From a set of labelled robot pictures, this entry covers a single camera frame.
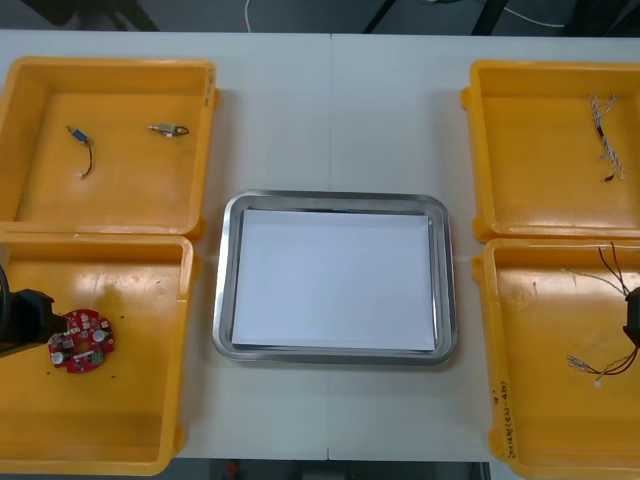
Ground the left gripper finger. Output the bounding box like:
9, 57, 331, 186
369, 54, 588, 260
10, 288, 55, 322
0, 312, 69, 357

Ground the blue label metal solenoid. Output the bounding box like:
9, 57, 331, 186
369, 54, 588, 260
64, 123, 96, 181

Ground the yellow-orange plastic bin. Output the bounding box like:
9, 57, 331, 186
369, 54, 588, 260
0, 230, 201, 477
459, 58, 640, 244
472, 237, 640, 480
0, 55, 224, 241

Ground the white label metal solenoid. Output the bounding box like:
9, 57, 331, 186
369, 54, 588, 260
147, 122, 191, 139

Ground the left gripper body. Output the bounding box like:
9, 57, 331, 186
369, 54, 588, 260
0, 297, 31, 347

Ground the white sheet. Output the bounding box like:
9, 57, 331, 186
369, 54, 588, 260
230, 208, 437, 354

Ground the steel tray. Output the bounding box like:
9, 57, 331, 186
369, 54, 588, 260
212, 188, 459, 369

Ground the round red circuit board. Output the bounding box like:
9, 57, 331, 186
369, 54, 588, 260
47, 307, 116, 375

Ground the red black wire harness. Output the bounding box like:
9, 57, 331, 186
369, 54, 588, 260
566, 242, 640, 377

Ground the blue-white twisted wire harness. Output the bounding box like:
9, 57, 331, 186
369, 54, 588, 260
588, 93, 627, 182

